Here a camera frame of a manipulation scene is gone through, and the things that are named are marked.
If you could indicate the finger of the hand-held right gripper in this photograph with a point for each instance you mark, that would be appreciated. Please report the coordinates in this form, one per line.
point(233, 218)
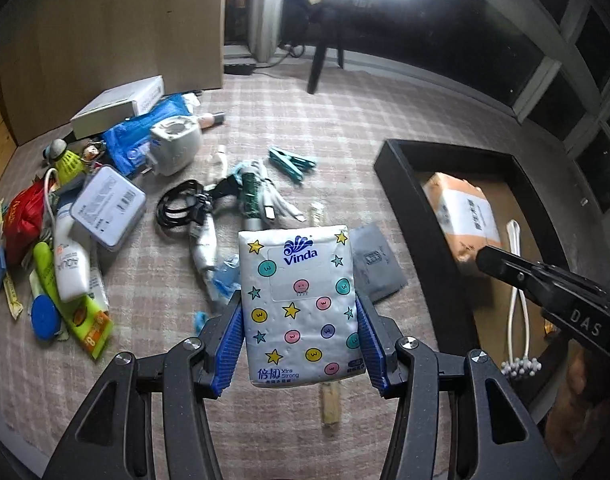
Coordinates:
point(510, 267)

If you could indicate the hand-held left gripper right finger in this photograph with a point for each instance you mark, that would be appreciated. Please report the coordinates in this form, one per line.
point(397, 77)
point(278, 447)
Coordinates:
point(371, 350)

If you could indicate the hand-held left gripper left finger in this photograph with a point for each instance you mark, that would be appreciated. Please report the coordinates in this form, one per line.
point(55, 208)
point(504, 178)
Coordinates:
point(227, 355)

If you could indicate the black storage box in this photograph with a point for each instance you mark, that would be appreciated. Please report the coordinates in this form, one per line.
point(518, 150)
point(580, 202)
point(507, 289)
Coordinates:
point(435, 260)

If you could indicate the white dotted tissue pack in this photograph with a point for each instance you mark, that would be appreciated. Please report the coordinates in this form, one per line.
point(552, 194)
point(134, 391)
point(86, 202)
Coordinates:
point(297, 305)

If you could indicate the green lip balm tube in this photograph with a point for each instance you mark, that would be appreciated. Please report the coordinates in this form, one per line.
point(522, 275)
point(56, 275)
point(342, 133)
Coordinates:
point(251, 200)

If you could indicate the white sunscreen bottle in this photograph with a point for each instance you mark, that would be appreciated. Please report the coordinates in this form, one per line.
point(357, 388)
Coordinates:
point(71, 265)

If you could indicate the grey metal tin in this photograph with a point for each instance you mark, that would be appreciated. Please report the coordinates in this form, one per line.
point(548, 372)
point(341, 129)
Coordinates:
point(107, 207)

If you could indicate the red pouch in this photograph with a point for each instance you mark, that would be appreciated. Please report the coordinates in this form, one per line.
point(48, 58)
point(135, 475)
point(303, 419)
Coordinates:
point(22, 225)

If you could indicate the person's right hand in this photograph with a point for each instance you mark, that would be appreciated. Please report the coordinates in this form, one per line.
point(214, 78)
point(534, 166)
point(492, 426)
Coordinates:
point(577, 400)

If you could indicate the orange and white parcel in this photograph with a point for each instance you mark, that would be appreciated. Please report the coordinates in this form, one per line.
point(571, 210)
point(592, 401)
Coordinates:
point(465, 215)

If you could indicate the blue plastic wrapper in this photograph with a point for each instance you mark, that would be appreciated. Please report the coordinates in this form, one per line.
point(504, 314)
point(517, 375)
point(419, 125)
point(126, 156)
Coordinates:
point(224, 280)

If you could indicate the grey foil pouch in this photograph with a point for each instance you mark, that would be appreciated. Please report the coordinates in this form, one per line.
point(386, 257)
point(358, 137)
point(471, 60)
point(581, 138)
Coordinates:
point(377, 265)

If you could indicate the small white tube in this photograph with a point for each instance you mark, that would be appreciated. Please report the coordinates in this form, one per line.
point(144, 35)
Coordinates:
point(205, 245)

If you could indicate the blue round lid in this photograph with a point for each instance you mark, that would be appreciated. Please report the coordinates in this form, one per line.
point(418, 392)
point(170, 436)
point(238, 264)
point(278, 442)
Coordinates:
point(44, 317)

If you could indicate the small white cosmetic bottle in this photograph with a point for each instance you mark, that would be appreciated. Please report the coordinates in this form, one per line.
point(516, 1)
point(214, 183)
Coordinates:
point(219, 160)

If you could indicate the teal clothespin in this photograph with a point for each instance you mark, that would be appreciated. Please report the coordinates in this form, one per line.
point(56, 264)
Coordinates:
point(292, 164)

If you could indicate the white round plastic device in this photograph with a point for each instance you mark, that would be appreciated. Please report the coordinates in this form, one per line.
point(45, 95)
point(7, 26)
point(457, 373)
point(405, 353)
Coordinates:
point(177, 147)

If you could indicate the yellow stick packet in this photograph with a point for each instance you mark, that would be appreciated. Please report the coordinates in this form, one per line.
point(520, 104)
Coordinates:
point(10, 280)

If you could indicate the pink plaid rug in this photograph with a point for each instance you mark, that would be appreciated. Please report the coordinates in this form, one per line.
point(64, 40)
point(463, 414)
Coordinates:
point(305, 125)

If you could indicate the blue plastic package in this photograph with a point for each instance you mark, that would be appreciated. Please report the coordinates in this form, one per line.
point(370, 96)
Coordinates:
point(127, 142)

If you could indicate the pink cosmetic tube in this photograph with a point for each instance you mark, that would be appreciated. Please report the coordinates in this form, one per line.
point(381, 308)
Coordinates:
point(210, 120)

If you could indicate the green shuttlecock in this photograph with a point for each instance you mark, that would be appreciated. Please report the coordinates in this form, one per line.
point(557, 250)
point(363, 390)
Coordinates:
point(67, 165)

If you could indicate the white cardboard box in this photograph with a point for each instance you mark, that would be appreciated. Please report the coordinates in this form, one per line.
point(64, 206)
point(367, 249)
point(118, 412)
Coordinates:
point(112, 110)

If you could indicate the black chair leg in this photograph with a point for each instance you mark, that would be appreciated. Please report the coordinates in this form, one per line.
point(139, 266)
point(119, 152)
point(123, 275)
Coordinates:
point(320, 60)

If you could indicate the black power strip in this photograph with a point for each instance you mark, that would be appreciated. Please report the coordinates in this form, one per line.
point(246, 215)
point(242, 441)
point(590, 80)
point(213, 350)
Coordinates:
point(239, 68)

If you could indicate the wooden board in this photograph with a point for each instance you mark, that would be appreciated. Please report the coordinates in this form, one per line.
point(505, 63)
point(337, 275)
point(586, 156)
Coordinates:
point(110, 25)

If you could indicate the grey window frame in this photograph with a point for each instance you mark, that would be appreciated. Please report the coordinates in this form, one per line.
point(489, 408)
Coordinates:
point(545, 67)

